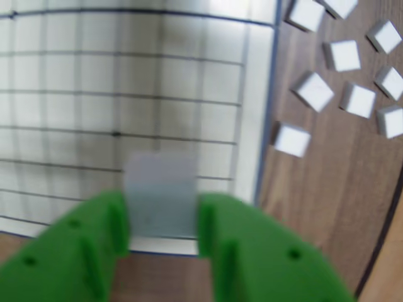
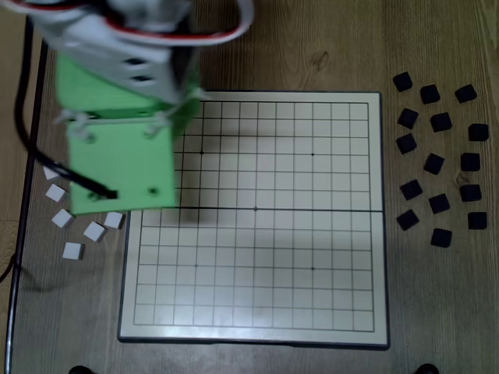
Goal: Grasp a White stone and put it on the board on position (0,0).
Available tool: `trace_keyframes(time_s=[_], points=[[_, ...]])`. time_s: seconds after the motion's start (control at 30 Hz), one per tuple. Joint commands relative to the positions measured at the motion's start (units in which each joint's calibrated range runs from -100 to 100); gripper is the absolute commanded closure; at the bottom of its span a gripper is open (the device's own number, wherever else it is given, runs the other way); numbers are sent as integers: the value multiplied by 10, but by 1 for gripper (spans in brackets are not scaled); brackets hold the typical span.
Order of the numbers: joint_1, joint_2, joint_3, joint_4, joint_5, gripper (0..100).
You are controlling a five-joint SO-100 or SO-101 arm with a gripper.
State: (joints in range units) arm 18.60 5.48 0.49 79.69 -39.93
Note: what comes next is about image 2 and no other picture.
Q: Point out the black cube stone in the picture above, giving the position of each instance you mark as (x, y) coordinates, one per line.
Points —
(411, 189)
(477, 220)
(470, 192)
(434, 163)
(466, 93)
(430, 94)
(408, 219)
(439, 203)
(408, 118)
(441, 237)
(470, 161)
(478, 132)
(441, 122)
(402, 81)
(406, 143)

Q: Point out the white cube stone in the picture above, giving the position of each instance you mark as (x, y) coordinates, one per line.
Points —
(50, 173)
(57, 193)
(63, 218)
(114, 221)
(95, 231)
(73, 251)

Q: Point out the white grid go board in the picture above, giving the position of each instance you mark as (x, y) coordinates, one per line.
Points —
(273, 233)

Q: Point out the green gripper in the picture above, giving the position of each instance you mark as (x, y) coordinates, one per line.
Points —
(118, 165)

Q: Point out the black stand foot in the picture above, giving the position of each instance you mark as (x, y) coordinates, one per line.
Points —
(80, 370)
(427, 369)

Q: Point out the black table edge strip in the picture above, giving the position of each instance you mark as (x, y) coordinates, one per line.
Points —
(15, 272)

